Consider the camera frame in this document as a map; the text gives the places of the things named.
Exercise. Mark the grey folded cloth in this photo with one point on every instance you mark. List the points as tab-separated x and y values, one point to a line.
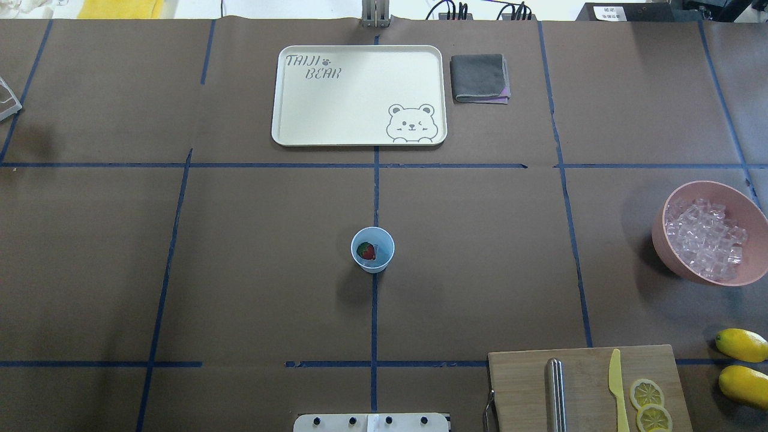
480	78

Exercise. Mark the lemon slice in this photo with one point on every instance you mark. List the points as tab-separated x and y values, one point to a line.
654	417
644	392

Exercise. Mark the lower yellow lemon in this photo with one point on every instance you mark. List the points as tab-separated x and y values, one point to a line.
744	386

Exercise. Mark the yellow lemon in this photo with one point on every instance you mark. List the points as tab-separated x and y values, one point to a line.
744	386
742	345

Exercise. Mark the upper yellow lemon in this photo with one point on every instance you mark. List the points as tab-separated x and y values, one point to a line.
742	345

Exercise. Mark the steel cylinder black tip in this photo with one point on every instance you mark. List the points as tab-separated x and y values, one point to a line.
555	395

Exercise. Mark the red strawberry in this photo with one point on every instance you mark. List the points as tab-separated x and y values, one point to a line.
366	251

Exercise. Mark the clear ice cubes pile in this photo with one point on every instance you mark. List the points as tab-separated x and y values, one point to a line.
705	238

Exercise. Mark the white wire cup rack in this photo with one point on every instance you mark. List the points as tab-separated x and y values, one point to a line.
10	103

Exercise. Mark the black box with label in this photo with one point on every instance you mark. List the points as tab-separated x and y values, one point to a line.
636	12

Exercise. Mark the aluminium frame post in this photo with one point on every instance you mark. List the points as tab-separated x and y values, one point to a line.
375	13

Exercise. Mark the cream bear serving tray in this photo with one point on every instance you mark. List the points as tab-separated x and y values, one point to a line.
359	96

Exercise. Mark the pink bowl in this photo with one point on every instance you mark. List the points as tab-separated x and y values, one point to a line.
739	206

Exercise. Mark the light blue plastic cup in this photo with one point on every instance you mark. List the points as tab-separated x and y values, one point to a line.
385	248

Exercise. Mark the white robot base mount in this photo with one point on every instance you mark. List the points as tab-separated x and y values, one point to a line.
428	421

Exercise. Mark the yellow cloth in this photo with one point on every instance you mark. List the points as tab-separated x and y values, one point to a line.
121	10

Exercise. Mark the yellow plastic knife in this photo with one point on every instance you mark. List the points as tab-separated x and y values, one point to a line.
615	384

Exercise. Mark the wooden cutting board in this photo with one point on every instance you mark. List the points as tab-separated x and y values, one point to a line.
519	381

